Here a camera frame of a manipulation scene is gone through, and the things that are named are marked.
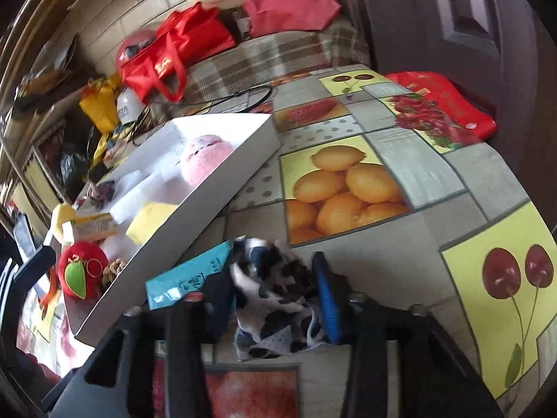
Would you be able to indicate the yellow shopping bag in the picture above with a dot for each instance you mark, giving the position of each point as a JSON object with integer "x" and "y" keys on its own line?
{"x": 98, "y": 100}

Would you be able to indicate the white cardboard box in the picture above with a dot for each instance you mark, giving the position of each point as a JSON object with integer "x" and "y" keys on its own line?
{"x": 255, "y": 140}

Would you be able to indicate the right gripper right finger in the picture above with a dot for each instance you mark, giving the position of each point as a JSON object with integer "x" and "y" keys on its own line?
{"x": 402, "y": 362}

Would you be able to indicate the yellow round sponge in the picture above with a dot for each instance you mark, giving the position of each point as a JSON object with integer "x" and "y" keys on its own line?
{"x": 61, "y": 214}

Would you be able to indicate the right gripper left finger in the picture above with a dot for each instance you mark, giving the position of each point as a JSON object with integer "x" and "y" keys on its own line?
{"x": 117, "y": 379}

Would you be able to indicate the white foam sheet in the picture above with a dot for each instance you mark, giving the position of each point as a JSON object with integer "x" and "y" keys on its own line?
{"x": 157, "y": 188}

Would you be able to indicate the red strawberry plush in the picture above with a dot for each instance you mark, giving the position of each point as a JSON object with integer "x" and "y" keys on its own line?
{"x": 80, "y": 270}

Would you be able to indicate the red tote bag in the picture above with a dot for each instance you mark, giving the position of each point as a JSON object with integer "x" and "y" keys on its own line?
{"x": 182, "y": 40}

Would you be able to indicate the plaid blanket covered furniture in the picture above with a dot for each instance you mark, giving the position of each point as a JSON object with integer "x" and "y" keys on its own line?
{"x": 262, "y": 60}

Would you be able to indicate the yellow tissue pack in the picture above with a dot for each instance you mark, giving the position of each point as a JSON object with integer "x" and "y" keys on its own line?
{"x": 92, "y": 228}

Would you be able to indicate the red wine gift bag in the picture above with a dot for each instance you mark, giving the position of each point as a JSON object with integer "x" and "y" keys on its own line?
{"x": 437, "y": 108}

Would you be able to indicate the cow pattern cloth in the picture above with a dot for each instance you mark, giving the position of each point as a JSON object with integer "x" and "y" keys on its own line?
{"x": 276, "y": 301}

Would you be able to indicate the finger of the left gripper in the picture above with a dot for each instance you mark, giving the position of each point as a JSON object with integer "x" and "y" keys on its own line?
{"x": 16, "y": 281}

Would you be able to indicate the yellow green scrub sponge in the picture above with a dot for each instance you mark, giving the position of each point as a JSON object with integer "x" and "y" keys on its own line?
{"x": 148, "y": 220}

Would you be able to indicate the dark wooden door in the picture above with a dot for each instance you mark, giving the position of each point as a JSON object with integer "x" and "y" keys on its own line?
{"x": 497, "y": 53}

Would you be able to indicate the pink fluffy plush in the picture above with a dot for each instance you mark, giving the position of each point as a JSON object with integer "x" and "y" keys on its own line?
{"x": 202, "y": 156}

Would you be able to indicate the braided rope toy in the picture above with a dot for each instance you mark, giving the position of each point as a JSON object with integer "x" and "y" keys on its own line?
{"x": 112, "y": 271}

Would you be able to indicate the pink helmet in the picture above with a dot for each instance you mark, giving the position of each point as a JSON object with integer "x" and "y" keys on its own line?
{"x": 132, "y": 46}

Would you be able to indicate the metal storage shelf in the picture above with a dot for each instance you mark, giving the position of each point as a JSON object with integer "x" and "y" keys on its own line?
{"x": 44, "y": 155}

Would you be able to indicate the blue tissue pack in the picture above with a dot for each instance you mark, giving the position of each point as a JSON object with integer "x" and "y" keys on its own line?
{"x": 190, "y": 276}

